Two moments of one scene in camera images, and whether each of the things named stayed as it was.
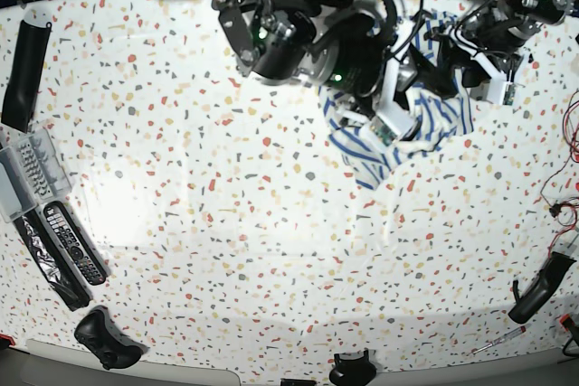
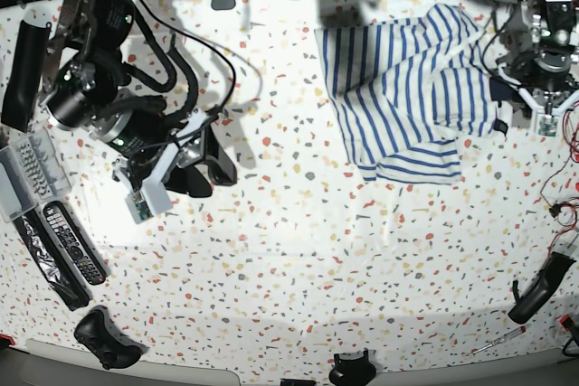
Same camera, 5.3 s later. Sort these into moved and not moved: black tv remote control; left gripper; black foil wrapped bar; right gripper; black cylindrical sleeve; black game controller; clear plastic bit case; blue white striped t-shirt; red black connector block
Moved: left gripper; blue white striped t-shirt; right gripper
Not moved: black foil wrapped bar; red black connector block; black game controller; black tv remote control; clear plastic bit case; black cylindrical sleeve
